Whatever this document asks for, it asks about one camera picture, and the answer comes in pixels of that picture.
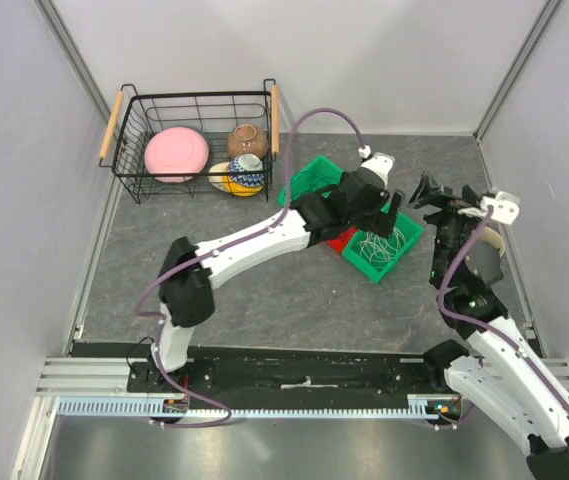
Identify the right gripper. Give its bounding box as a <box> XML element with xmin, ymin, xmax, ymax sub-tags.
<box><xmin>406</xmin><ymin>170</ymin><xmax>492</xmax><ymax>283</ymax></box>

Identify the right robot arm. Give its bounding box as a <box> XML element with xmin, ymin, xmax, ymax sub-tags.
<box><xmin>408</xmin><ymin>173</ymin><xmax>569</xmax><ymax>479</ymax></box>

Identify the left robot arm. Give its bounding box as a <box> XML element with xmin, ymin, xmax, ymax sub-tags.
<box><xmin>148</xmin><ymin>157</ymin><xmax>403</xmax><ymax>393</ymax></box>

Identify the near green plastic bin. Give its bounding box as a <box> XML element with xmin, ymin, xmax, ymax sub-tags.
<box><xmin>342</xmin><ymin>213</ymin><xmax>424</xmax><ymax>284</ymax></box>

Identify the green plastic bin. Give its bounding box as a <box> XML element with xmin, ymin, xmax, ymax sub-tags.
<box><xmin>277</xmin><ymin>155</ymin><xmax>344</xmax><ymax>206</ymax></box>
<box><xmin>342</xmin><ymin>213</ymin><xmax>424</xmax><ymax>284</ymax></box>

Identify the red plastic bin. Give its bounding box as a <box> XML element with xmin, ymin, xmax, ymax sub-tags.
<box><xmin>326</xmin><ymin>228</ymin><xmax>358</xmax><ymax>254</ymax></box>

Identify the beige mug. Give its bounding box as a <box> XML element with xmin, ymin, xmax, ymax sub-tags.
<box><xmin>480</xmin><ymin>227</ymin><xmax>506</xmax><ymax>257</ymax></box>

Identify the far green plastic bin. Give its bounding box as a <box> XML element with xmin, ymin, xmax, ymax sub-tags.
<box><xmin>277</xmin><ymin>155</ymin><xmax>344</xmax><ymax>206</ymax></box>

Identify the blue patterned bowl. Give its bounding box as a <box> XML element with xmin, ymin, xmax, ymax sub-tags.
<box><xmin>227</xmin><ymin>153</ymin><xmax>265</xmax><ymax>188</ymax></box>

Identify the yellow bowl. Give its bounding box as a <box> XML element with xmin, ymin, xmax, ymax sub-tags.
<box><xmin>222</xmin><ymin>176</ymin><xmax>263</xmax><ymax>198</ymax></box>

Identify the brown ceramic bowl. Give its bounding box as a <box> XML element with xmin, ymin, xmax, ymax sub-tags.
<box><xmin>227</xmin><ymin>124</ymin><xmax>269</xmax><ymax>158</ymax></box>

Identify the cream bowl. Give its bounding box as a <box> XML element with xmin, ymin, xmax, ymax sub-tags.
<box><xmin>207</xmin><ymin>161</ymin><xmax>230</xmax><ymax>193</ymax></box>

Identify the pink plate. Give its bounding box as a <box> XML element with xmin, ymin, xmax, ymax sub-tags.
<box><xmin>144</xmin><ymin>127</ymin><xmax>210</xmax><ymax>183</ymax></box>

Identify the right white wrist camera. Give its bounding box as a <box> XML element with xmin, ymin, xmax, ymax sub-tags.
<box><xmin>458</xmin><ymin>191</ymin><xmax>520</xmax><ymax>225</ymax></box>

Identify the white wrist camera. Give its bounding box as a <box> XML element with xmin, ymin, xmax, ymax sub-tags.
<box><xmin>358</xmin><ymin>145</ymin><xmax>395</xmax><ymax>187</ymax></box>
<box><xmin>458</xmin><ymin>191</ymin><xmax>520</xmax><ymax>225</ymax></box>

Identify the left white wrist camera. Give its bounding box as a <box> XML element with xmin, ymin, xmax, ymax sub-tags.
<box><xmin>358</xmin><ymin>145</ymin><xmax>395</xmax><ymax>187</ymax></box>

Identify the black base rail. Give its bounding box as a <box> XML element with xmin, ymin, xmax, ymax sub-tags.
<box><xmin>126</xmin><ymin>344</ymin><xmax>485</xmax><ymax>409</ymax></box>

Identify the black wire basket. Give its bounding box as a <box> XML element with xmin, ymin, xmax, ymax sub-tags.
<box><xmin>99</xmin><ymin>78</ymin><xmax>279</xmax><ymax>203</ymax></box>

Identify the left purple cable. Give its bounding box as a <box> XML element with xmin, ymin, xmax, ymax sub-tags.
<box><xmin>136</xmin><ymin>107</ymin><xmax>373</xmax><ymax>429</ymax></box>

